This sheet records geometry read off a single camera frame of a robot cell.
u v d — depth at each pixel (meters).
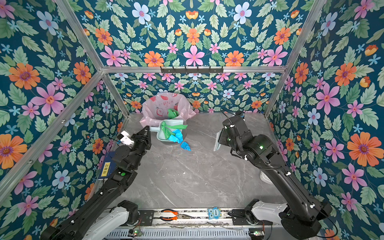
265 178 0.83
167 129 0.72
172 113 0.91
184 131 0.72
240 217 0.71
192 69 0.92
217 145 0.73
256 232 0.71
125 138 0.66
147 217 0.74
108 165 0.91
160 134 0.71
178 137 0.68
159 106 0.97
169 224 0.73
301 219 0.37
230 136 0.47
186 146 0.98
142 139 0.62
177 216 0.74
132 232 0.71
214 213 0.73
